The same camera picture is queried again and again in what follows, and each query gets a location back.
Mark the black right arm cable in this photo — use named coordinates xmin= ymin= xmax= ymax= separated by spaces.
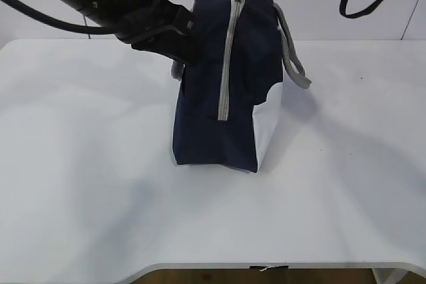
xmin=338 ymin=0 xmax=405 ymax=18

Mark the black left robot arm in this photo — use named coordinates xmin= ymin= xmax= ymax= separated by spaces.
xmin=1 ymin=0 xmax=200 ymax=65

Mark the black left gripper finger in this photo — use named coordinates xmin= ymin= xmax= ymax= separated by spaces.
xmin=131 ymin=31 xmax=201 ymax=65

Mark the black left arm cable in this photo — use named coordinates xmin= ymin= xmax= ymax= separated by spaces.
xmin=0 ymin=0 xmax=117 ymax=35

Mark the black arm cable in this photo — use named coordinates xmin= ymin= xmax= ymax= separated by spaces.
xmin=338 ymin=0 xmax=405 ymax=18
xmin=0 ymin=0 xmax=117 ymax=35

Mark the navy insulated lunch bag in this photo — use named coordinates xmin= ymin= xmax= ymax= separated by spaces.
xmin=172 ymin=0 xmax=311 ymax=172

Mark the black tape on table edge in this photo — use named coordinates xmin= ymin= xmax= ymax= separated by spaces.
xmin=249 ymin=265 xmax=289 ymax=272

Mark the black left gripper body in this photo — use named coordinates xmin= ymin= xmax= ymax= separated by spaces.
xmin=83 ymin=0 xmax=194 ymax=44

